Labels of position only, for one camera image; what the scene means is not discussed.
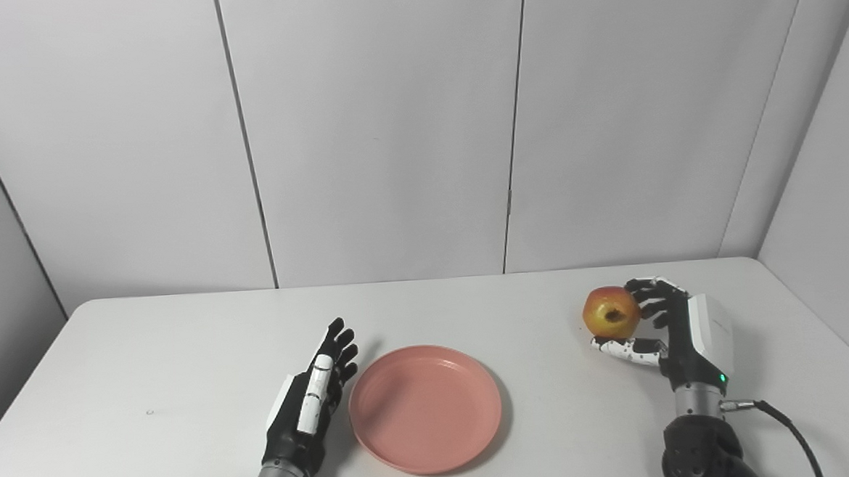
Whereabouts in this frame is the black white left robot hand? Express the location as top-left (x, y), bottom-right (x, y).
top-left (256, 315), bottom-right (366, 477)

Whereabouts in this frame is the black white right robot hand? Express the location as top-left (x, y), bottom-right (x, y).
top-left (587, 272), bottom-right (738, 401)

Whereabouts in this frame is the red yellow pomegranate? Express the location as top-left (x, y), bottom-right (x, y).
top-left (581, 284), bottom-right (644, 342)

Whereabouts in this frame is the pink round plate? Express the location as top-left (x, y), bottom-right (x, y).
top-left (345, 341), bottom-right (506, 477)

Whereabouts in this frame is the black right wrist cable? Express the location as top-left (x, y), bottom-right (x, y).
top-left (719, 394), bottom-right (828, 477)

